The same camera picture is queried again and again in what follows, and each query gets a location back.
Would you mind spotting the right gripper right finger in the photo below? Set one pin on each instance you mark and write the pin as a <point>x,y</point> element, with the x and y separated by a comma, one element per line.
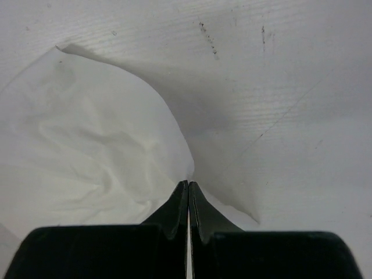
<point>220,249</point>

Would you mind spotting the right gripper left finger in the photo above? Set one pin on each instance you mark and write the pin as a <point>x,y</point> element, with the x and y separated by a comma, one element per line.
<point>155,248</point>

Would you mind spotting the white underwear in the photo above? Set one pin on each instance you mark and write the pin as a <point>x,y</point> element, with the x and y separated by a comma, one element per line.
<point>87,140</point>

